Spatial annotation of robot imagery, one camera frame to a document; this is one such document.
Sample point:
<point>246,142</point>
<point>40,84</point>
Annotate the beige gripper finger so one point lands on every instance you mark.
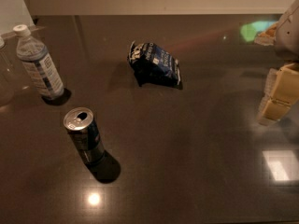
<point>281,92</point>

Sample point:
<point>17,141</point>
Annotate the clear plastic water bottle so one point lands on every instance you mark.
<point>38,64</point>

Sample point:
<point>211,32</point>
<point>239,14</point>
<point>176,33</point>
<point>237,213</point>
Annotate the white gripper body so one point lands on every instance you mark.
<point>288,36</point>

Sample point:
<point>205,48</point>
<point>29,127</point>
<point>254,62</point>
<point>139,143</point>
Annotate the blue chip bag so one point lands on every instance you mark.
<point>152,64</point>

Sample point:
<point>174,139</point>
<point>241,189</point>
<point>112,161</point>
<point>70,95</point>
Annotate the dark aluminium drink can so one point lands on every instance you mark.
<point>81,126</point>

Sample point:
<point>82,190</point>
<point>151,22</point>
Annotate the orange snack package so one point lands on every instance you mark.
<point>268,36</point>

